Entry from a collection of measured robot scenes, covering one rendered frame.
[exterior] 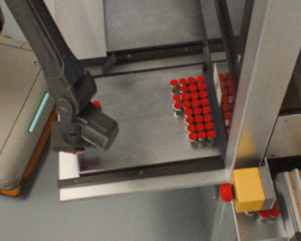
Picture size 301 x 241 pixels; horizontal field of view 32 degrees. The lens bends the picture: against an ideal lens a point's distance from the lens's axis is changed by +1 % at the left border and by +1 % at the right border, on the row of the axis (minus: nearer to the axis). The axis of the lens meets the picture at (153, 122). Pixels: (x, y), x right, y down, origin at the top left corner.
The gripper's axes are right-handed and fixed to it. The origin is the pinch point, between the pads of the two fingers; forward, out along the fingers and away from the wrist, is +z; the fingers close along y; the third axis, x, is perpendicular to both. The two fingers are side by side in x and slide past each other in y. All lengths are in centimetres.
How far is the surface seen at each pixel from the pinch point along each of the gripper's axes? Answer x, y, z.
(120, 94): 16.9, 11.5, 1.5
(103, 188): -8.9, 6.8, 2.4
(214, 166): -6.1, 32.8, -3.9
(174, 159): -4.2, 23.3, -3.9
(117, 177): -7.1, 10.1, -0.2
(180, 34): 34.8, 28.5, -1.2
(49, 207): 18, -13, 95
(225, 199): -17.8, 31.6, -14.3
